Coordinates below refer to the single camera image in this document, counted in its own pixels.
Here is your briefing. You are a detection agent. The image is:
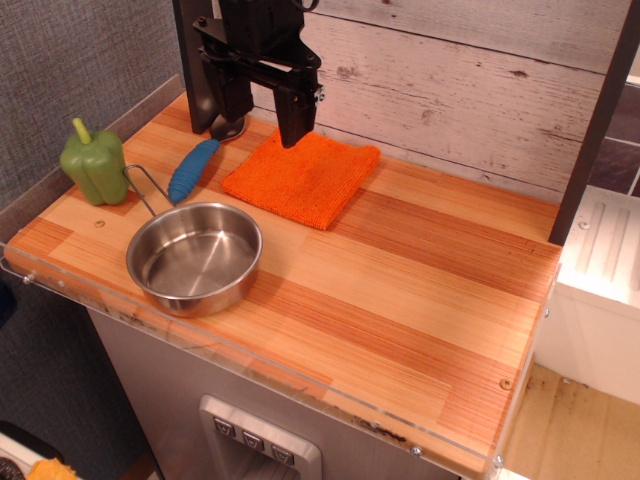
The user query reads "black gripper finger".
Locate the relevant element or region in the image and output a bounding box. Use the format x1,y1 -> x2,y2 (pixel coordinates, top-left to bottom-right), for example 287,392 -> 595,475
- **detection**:
273,84 -> 320,148
200,54 -> 254,123

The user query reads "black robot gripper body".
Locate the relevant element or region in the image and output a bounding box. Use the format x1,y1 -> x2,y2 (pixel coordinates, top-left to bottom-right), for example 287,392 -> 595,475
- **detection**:
194,1 -> 321,92

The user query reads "orange knitted rag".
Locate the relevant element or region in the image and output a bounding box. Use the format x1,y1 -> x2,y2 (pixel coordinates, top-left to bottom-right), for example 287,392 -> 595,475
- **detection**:
221,131 -> 381,230

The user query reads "green toy bell pepper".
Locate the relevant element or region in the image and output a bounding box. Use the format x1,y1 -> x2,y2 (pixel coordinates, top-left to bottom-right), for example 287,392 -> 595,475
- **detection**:
60,117 -> 128,206

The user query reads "stainless steel pot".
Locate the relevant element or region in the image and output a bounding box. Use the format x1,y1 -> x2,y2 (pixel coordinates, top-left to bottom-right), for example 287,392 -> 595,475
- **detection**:
122,164 -> 264,319

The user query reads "clear acrylic edge guard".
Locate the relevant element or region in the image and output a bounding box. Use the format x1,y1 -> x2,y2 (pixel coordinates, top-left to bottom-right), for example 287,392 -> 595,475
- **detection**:
5,243 -> 542,479

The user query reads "grey toy cabinet front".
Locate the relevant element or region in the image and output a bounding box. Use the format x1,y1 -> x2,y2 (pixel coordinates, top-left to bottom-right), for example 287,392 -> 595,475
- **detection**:
89,311 -> 453,479

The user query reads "silver button panel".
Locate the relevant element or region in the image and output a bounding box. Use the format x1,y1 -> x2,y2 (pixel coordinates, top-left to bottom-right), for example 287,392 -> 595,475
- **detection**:
199,395 -> 323,480

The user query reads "yellow object at corner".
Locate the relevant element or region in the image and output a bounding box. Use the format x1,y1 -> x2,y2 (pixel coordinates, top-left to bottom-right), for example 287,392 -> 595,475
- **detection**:
26,458 -> 78,480

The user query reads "blue handled metal spoon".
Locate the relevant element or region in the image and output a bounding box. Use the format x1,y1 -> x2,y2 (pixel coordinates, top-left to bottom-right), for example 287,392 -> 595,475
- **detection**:
168,115 -> 245,204

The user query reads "dark grey left post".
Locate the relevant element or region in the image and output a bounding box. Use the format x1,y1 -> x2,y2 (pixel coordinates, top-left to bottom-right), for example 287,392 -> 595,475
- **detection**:
172,0 -> 219,134

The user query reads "dark grey post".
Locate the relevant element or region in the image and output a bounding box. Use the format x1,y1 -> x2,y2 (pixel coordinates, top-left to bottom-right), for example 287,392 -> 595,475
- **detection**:
548,0 -> 639,246
172,0 -> 219,134

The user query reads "dark grey right post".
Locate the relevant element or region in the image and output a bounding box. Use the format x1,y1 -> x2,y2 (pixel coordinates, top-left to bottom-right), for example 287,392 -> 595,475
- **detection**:
548,0 -> 639,246

